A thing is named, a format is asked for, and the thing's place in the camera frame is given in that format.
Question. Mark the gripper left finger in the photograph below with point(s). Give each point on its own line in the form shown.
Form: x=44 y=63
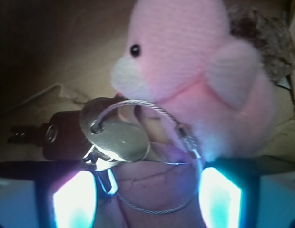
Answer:
x=47 y=195

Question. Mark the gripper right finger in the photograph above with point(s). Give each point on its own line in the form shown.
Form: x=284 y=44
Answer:
x=248 y=193

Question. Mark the silver keys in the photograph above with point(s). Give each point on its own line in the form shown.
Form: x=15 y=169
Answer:
x=99 y=138

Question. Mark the pink plush bunny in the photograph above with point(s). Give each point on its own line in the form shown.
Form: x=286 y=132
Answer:
x=181 y=56

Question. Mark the brown paper bag bin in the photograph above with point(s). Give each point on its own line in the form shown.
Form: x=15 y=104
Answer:
x=58 y=55

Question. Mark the brown rough block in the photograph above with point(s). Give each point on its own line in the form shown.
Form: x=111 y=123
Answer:
x=269 y=35

